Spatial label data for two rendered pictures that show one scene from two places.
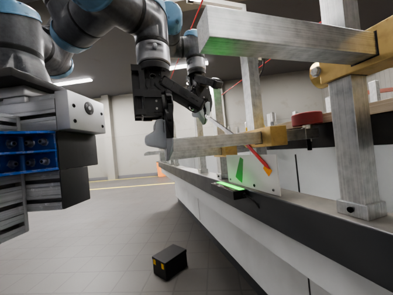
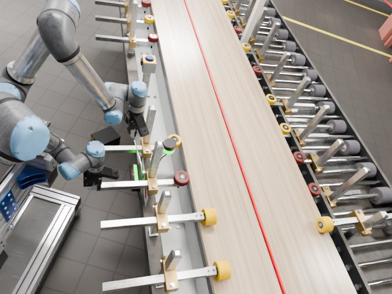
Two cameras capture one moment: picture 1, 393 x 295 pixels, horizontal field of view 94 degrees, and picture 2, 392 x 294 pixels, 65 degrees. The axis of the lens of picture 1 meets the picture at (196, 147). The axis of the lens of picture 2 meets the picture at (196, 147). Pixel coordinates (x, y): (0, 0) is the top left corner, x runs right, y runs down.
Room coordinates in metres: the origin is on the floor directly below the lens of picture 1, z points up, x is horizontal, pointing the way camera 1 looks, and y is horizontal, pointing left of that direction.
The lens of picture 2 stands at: (-0.36, -0.16, 2.24)
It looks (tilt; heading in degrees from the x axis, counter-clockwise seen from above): 49 degrees down; 348
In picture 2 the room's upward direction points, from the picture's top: 22 degrees clockwise
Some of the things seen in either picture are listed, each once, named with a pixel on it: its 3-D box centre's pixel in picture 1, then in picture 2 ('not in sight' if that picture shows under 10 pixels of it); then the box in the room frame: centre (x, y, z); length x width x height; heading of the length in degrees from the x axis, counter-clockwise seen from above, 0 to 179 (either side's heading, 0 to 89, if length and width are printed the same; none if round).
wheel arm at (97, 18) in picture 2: not in sight; (123, 21); (1.91, 0.31, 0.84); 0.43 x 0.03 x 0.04; 108
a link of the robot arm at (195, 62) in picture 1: (195, 67); (136, 105); (0.72, -0.03, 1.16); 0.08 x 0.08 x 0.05
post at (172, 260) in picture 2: not in sight; (165, 271); (0.06, -0.33, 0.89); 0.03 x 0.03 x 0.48; 18
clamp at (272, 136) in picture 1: (262, 137); (151, 181); (0.51, -0.19, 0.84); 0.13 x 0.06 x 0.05; 18
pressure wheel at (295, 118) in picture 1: (307, 130); (179, 181); (0.54, -0.34, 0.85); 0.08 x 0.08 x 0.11
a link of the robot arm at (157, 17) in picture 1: (150, 24); (94, 154); (0.41, 0.08, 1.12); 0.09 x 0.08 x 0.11; 146
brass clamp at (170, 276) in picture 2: not in sight; (169, 273); (0.04, -0.34, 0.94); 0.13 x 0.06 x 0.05; 18
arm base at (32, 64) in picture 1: (18, 72); not in sight; (0.49, 0.47, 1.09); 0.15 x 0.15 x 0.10
